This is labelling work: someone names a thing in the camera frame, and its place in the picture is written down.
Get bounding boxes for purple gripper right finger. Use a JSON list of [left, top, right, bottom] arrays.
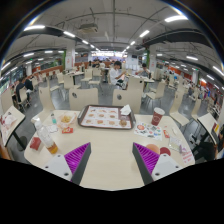
[[131, 142, 183, 186]]

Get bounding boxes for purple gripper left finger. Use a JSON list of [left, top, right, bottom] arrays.
[[42, 142, 92, 186]]

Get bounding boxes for round orange and red lids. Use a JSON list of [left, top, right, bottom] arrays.
[[146, 144, 171, 156]]

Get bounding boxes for printed paper placemat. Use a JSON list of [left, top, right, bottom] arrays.
[[134, 122, 162, 140]]

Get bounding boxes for red sauce packet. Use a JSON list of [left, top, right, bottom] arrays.
[[62, 127, 73, 134]]

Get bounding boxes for fries in clear bag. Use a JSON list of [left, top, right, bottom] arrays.
[[57, 112, 77, 128]]

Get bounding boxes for clear plastic bottle orange liquid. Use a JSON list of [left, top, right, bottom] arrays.
[[35, 120, 58, 154]]

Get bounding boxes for small red packet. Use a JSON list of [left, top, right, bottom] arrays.
[[30, 137, 41, 150]]

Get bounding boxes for small blue-capped bottle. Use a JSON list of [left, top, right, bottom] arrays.
[[51, 113, 57, 124]]

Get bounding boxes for red paper cup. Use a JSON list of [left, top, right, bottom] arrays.
[[151, 107, 165, 126]]

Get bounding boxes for white crumpled napkin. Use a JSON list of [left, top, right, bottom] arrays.
[[120, 104, 131, 115]]

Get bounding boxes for brown food tray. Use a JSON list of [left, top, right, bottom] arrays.
[[78, 105, 135, 130]]

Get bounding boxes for light wooden chair left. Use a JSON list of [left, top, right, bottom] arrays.
[[69, 88, 98, 111]]

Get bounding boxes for light wooden chair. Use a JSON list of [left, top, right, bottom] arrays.
[[69, 88, 98, 111], [112, 89, 142, 114]]

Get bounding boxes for light wooden chair right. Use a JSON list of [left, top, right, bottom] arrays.
[[112, 89, 142, 114]]

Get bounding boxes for side table left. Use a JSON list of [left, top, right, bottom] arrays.
[[1, 106, 27, 150]]

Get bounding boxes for person in white shirt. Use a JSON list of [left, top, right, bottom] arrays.
[[109, 61, 125, 89]]

